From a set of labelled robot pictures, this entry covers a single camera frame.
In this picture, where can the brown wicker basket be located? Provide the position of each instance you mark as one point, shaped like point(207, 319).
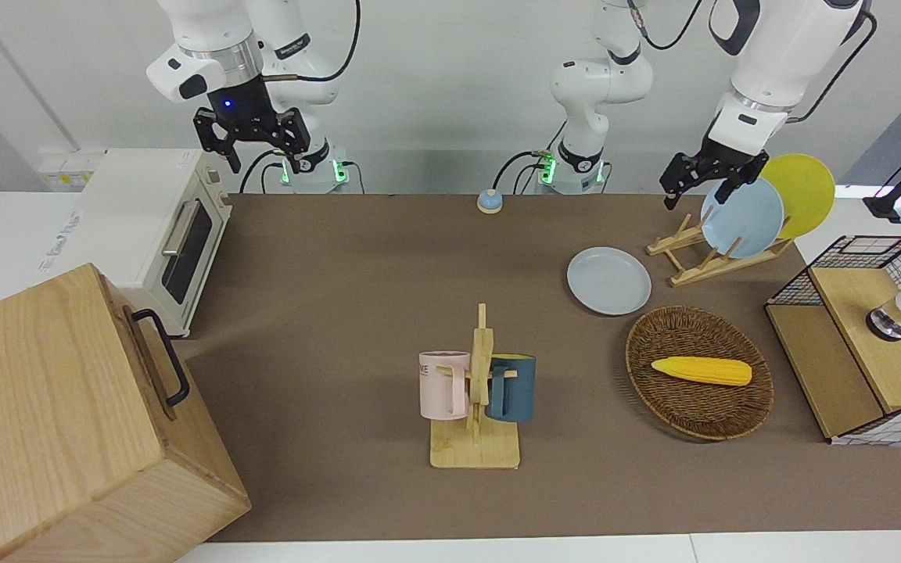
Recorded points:
point(693, 410)

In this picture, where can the dark blue mug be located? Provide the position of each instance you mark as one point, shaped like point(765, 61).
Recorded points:
point(515, 391)

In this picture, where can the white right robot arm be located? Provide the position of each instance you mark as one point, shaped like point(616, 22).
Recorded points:
point(208, 31)

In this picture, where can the light blue plate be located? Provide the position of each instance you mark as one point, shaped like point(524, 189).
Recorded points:
point(748, 223)

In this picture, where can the brown table mat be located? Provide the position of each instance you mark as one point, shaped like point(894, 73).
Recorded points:
point(341, 274)

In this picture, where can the small blue wooden knob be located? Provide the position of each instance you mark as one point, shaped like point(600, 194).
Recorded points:
point(489, 202)

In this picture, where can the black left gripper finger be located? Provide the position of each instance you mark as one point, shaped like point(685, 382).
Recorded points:
point(744, 178)
point(677, 176)

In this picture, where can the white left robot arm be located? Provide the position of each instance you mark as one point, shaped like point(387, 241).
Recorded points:
point(599, 78)

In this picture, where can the gray plate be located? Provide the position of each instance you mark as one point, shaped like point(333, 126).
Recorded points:
point(608, 280)

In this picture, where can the wooden mug stand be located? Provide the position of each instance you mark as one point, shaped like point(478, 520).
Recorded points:
point(475, 450)

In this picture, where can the wooden dish rack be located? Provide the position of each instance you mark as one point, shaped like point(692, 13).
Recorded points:
point(701, 270)

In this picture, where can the yellow corn cob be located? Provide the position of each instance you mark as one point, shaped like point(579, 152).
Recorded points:
point(701, 371)

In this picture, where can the pink mug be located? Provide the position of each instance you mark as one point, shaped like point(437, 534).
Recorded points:
point(441, 387)

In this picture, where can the white toaster oven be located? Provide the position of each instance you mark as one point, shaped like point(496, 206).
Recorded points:
point(130, 227)

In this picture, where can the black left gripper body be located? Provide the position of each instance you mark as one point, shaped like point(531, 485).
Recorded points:
point(724, 162)

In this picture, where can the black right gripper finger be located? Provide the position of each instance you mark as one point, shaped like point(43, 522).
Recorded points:
point(208, 129)
point(296, 133)

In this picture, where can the yellow plate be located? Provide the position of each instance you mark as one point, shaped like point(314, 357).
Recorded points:
point(806, 195)

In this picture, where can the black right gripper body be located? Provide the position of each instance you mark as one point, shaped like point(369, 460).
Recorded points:
point(243, 102)

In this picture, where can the large wooden box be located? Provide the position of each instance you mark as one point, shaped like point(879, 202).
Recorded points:
point(52, 422)

